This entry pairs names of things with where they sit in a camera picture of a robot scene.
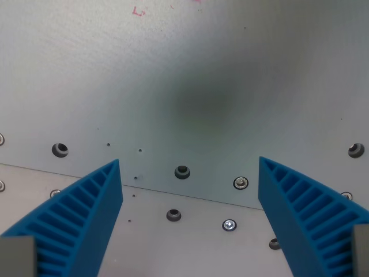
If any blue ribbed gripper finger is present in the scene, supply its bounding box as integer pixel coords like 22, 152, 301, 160
0, 158, 124, 277
257, 156, 369, 277

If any dark recessed screw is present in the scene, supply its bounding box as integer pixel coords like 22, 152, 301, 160
174, 165, 191, 180

